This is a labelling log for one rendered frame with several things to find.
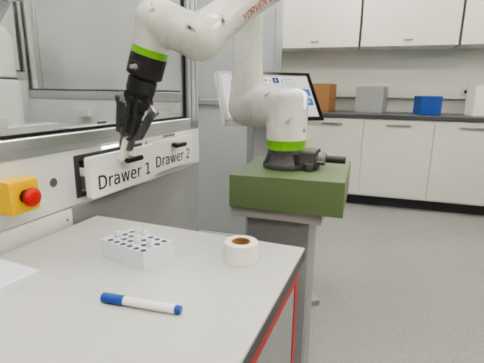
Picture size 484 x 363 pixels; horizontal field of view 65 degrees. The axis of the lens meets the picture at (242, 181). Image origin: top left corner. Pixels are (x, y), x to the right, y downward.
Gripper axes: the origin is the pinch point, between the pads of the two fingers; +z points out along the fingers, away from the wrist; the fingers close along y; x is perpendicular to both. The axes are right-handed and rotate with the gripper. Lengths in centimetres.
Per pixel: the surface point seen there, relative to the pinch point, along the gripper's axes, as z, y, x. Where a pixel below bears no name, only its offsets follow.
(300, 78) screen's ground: -29, 12, 120
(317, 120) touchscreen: -13, 31, 109
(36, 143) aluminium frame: -1.0, -8.1, -22.2
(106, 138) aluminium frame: 0.3, -7.6, 1.3
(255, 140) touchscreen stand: 7, 7, 99
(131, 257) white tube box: 6.8, 27.1, -29.7
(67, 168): 5.9, -5.8, -13.7
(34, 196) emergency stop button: 5.7, 1.9, -30.2
